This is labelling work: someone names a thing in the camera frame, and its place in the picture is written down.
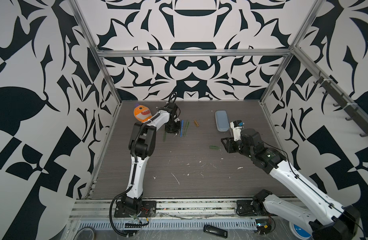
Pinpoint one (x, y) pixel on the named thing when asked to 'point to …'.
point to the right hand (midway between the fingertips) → (224, 138)
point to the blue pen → (181, 128)
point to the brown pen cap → (196, 123)
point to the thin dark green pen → (165, 135)
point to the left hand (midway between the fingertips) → (178, 129)
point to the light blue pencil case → (222, 120)
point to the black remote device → (211, 230)
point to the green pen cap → (214, 147)
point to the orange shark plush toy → (142, 113)
